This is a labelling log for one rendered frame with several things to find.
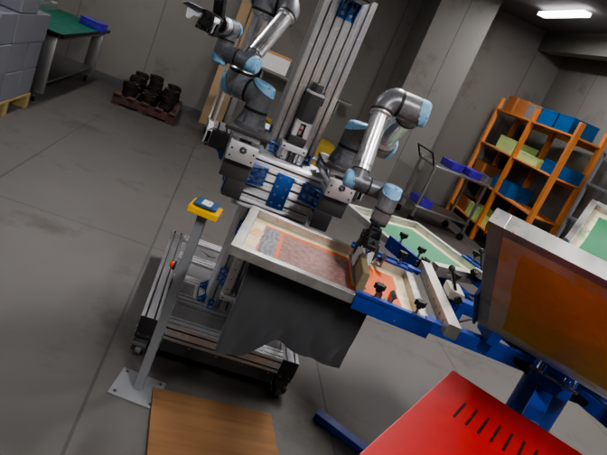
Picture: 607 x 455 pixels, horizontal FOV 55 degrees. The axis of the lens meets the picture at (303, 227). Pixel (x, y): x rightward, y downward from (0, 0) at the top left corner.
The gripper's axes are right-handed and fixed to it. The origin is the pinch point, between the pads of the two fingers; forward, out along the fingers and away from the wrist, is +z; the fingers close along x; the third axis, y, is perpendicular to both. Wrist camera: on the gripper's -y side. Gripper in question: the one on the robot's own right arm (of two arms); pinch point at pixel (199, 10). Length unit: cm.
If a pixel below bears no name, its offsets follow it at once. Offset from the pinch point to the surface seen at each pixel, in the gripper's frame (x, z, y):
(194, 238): -38, -10, 83
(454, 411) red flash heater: -146, 77, 38
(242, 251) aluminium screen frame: -68, 21, 61
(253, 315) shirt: -81, 10, 84
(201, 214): -38, -6, 70
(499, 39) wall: -24, -868, -143
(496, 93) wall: -70, -885, -68
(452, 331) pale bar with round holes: -144, 2, 47
